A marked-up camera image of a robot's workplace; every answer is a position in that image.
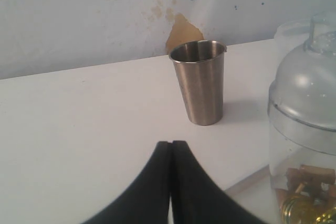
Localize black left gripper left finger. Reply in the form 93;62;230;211
85;142;172;223

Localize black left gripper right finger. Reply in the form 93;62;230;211
171;141;264;223

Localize clear measuring cylinder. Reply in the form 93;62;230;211
267;104;335;223

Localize stainless steel cup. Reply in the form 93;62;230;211
169;40;227;126

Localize clear dome strainer lid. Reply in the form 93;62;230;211
267;11;336;133

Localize white rectangular tray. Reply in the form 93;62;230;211
224;165;269;197

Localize translucent plastic container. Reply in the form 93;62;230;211
273;19;331;87

